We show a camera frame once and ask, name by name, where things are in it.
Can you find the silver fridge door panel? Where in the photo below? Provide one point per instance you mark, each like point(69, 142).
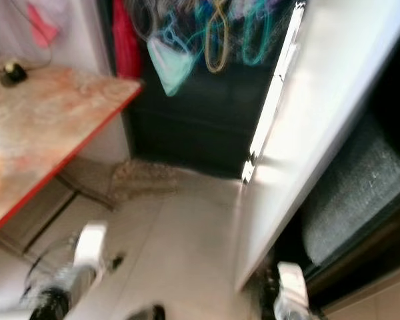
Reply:
point(340, 100)

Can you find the marble pattern table red edge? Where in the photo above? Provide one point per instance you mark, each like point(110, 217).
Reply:
point(40, 133)

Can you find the red hanging cloth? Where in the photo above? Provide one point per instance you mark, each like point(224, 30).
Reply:
point(125, 40)

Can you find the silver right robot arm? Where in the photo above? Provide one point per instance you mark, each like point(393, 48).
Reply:
point(293, 312)

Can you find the black left robot foot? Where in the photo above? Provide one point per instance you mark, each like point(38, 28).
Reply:
point(150, 313)

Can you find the dark cabinet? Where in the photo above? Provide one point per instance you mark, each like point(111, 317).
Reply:
point(193, 133)

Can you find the small black round gadget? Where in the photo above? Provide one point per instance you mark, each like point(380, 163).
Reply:
point(13, 73)

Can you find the grey bubble wrap sheet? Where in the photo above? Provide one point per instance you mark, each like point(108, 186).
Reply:
point(353, 193)

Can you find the beige bumpy egg tray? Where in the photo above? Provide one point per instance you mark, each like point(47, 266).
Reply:
point(143, 180)

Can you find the pink wall cloth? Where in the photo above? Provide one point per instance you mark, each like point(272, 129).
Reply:
point(41, 25)

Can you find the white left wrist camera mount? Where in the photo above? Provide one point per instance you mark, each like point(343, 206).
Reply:
point(90, 245)

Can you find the green face mask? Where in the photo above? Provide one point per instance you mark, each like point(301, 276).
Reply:
point(173, 66)

